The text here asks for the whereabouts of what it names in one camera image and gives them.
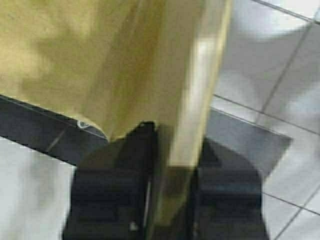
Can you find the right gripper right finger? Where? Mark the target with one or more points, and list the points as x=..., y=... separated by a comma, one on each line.
x=226, y=196

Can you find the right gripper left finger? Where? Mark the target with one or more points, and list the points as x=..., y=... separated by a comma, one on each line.
x=110, y=188

